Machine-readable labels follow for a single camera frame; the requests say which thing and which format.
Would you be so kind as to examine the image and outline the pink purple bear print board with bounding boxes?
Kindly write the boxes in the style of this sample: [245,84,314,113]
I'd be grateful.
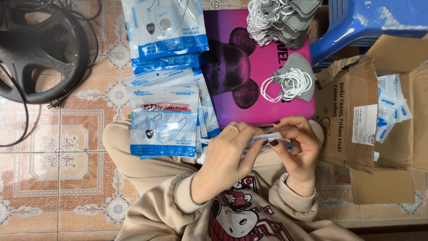
[202,8,317,128]

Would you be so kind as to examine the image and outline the person's beige printed sweatshirt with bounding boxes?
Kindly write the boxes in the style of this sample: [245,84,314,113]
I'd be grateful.
[115,161,365,241]

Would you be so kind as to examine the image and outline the grey face mask white loops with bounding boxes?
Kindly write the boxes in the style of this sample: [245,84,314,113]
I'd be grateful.
[260,52,315,103]

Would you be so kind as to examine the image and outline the white blue mask packet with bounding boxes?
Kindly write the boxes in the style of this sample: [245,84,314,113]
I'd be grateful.
[197,132,293,165]

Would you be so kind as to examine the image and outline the bundle of empty clear packets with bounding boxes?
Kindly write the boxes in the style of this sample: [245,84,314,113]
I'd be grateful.
[374,73,414,145]

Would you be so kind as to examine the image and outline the pile of blue printed packets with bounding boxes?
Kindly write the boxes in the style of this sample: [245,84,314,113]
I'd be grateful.
[121,0,221,160]

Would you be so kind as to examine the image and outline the black power cable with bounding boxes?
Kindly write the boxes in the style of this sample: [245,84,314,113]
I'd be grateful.
[0,0,103,148]

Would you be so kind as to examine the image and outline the blue plastic stool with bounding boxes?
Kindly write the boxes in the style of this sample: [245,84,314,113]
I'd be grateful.
[310,0,428,68]

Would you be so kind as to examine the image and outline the person's beige trouser legs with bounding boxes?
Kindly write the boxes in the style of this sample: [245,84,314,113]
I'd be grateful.
[102,119,325,198]

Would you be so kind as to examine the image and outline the person's right hand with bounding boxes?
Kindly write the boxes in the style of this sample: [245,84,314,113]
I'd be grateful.
[269,115,323,198]

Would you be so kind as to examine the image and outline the pile of grey masks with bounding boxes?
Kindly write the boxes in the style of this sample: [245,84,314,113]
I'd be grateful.
[246,0,323,50]

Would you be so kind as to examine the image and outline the black round fan base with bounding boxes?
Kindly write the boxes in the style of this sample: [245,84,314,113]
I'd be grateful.
[0,0,91,104]

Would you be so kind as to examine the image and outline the brown cardboard carton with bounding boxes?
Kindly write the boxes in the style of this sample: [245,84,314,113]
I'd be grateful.
[314,33,428,205]

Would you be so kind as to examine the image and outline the person's left hand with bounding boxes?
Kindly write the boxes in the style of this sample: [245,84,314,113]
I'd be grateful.
[191,122,269,205]

